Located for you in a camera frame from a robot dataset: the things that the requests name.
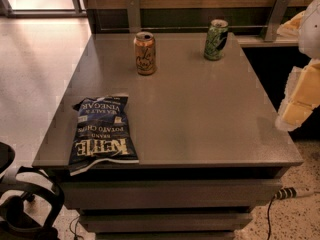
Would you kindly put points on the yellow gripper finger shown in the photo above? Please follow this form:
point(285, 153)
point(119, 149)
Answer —
point(302, 96)
point(291, 27)

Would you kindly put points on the green soda can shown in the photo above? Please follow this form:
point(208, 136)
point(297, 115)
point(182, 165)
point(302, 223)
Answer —
point(216, 39)

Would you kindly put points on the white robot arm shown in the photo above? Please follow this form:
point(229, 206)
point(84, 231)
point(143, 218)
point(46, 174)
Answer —
point(309, 31)

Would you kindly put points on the orange LaCroix soda can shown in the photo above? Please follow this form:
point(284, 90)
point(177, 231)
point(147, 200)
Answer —
point(145, 53)

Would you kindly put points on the blue Kettle chip bag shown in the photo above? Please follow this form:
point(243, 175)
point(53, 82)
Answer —
point(102, 134)

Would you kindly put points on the white power strip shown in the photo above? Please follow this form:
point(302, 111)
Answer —
point(293, 192)

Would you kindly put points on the grey drawer cabinet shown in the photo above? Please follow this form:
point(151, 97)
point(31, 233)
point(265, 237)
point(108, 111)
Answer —
point(204, 131)

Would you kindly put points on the right metal wall bracket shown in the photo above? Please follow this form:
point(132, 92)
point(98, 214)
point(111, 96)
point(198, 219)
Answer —
point(269, 32)

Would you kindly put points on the metal wall bracket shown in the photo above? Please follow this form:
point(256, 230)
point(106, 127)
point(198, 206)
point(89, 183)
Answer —
point(269, 32)
point(134, 16)

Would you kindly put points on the left metal wall bracket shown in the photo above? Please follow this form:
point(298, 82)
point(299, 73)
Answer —
point(134, 16)

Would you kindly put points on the metal window frame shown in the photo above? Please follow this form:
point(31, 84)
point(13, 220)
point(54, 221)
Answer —
point(42, 8)

